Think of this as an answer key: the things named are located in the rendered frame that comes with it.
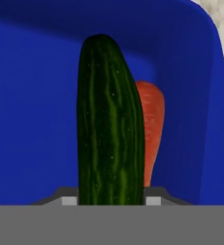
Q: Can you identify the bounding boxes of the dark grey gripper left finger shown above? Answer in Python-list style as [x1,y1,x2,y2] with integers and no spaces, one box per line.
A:
[31,186,79,207]

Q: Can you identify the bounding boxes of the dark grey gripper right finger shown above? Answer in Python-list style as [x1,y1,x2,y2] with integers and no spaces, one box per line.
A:
[144,186,192,207]

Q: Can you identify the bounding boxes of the dark green cucumber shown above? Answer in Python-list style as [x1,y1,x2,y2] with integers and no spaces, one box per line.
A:
[76,33,146,207]

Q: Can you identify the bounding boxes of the blue tray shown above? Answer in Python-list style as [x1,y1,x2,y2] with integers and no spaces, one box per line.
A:
[0,0,224,207]

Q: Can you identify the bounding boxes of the orange carrot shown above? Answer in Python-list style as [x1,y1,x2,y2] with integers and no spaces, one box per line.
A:
[134,80,166,188]

